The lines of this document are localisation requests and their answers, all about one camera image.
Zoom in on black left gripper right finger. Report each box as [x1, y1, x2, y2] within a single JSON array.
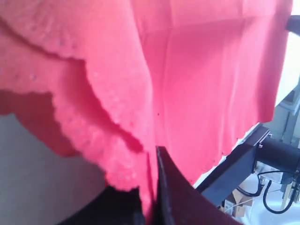
[[152, 147, 240, 225]]

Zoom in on cardboard box on floor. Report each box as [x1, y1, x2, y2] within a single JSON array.
[[220, 189, 254, 218]]

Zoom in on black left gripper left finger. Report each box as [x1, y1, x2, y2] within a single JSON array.
[[60, 187, 145, 225]]

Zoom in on black metal table frame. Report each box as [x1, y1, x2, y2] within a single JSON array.
[[195, 15, 300, 207]]

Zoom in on red tablecloth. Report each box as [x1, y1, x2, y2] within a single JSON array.
[[0, 0, 293, 220]]

